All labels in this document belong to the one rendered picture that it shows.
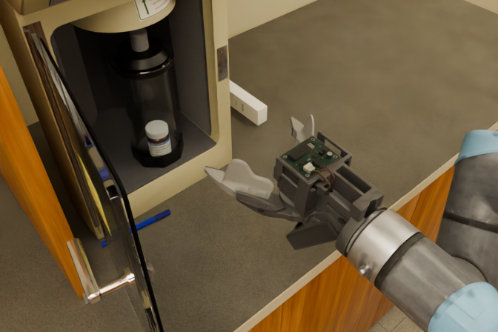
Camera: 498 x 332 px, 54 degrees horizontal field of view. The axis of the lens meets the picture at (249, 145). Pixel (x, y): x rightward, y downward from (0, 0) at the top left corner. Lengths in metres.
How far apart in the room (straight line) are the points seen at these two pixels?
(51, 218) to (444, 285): 0.51
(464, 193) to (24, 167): 0.52
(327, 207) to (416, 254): 0.11
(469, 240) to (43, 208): 0.54
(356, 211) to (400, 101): 0.77
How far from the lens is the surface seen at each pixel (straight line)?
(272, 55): 1.37
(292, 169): 0.53
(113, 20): 0.76
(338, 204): 0.53
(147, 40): 0.83
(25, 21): 0.67
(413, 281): 0.51
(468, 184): 0.60
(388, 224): 0.52
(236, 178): 0.58
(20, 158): 0.65
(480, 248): 0.60
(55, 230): 0.76
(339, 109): 1.20
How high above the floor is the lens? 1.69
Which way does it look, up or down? 44 degrees down
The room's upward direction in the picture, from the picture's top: straight up
